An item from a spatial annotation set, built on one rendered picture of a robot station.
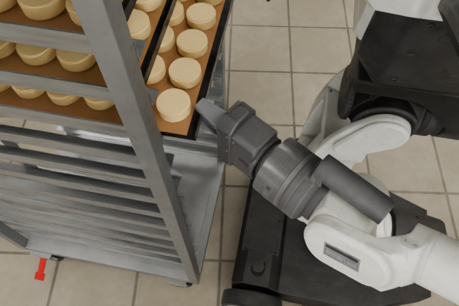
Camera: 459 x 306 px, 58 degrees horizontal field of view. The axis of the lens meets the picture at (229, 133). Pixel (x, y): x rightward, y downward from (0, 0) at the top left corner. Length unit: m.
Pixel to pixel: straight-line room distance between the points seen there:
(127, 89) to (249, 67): 1.59
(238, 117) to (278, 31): 1.67
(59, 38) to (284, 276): 1.12
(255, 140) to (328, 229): 0.14
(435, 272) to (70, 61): 0.49
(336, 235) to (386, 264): 0.06
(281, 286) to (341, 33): 1.33
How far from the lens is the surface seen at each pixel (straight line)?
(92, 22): 0.39
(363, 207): 0.51
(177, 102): 0.61
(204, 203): 1.51
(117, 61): 0.42
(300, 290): 1.43
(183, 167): 1.58
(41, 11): 0.52
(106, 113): 0.64
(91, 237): 1.33
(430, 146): 1.98
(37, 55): 0.60
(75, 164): 0.83
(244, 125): 0.55
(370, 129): 0.73
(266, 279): 1.38
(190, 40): 0.68
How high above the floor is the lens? 1.56
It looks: 60 degrees down
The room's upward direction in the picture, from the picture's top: straight up
